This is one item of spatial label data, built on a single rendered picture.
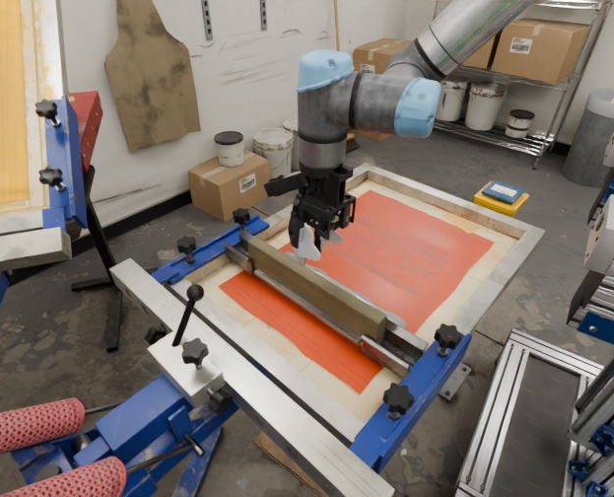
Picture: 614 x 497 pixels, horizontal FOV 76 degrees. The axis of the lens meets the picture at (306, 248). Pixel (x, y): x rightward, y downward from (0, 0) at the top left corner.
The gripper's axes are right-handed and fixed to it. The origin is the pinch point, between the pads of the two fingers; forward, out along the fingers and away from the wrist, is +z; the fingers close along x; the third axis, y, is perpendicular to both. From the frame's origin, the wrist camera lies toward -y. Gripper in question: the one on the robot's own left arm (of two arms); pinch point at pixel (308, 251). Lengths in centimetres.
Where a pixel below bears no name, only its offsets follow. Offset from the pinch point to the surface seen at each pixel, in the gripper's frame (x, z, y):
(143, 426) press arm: -38.6, 8.0, 2.6
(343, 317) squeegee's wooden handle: -1.2, 9.8, 10.2
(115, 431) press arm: -41.6, 8.0, 0.3
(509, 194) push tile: 76, 14, 15
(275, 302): -3.1, 16.6, -6.9
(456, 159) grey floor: 295, 112, -79
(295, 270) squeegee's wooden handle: -0.8, 6.1, -3.0
